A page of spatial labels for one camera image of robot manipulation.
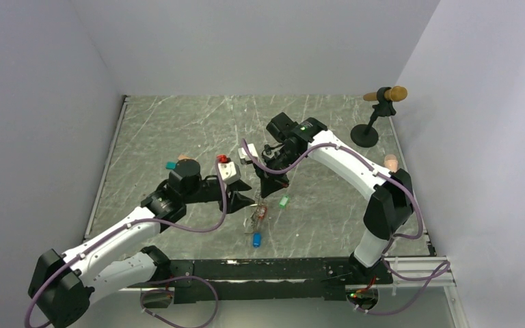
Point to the teal key tag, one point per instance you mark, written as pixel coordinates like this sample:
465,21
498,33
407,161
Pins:
171,165

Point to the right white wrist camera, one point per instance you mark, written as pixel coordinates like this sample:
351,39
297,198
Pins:
246,157

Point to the green tagged key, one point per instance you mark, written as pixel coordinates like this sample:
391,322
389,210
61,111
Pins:
284,200

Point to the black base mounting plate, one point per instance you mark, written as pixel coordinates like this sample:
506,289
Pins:
329,278

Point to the blue tagged key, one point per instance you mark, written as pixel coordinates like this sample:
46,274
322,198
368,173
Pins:
256,239

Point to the round metal keyring disc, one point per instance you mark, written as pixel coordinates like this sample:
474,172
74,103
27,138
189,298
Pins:
251,223

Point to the pink cylindrical object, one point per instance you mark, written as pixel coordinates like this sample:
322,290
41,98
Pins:
391,163

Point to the black microphone stand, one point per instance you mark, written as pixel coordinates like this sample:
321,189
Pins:
365,135

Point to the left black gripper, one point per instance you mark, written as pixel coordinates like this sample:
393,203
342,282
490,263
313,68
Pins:
238,202

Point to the gold microphone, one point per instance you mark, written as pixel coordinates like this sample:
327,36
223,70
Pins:
393,94

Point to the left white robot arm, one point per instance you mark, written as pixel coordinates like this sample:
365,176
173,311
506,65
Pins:
64,285

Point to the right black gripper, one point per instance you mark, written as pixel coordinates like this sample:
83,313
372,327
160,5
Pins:
271,183

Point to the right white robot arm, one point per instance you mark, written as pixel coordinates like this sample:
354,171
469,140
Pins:
389,194

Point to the aluminium frame rail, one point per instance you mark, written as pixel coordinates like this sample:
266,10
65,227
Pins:
415,271

